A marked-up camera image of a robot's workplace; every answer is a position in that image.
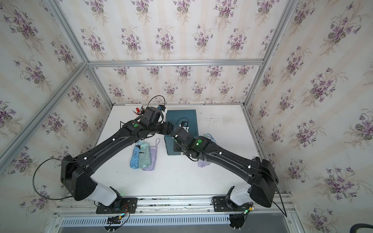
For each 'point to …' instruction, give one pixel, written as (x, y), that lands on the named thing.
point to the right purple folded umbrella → (202, 163)
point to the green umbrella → (144, 155)
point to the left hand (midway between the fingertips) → (170, 127)
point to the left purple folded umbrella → (153, 150)
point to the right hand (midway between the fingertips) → (177, 143)
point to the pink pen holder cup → (138, 110)
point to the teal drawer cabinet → (176, 117)
